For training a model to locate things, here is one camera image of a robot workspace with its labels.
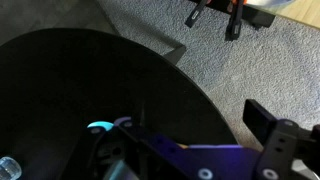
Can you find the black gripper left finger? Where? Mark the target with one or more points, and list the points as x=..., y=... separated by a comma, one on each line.
x=128, y=151

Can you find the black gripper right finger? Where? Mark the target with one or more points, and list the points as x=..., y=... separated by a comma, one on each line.
x=283, y=141

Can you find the round black table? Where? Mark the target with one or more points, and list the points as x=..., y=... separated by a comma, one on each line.
x=54, y=82

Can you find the black orange bar clamp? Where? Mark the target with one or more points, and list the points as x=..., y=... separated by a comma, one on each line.
x=192, y=18

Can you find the clear glass mug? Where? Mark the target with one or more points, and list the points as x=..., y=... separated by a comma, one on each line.
x=9, y=169

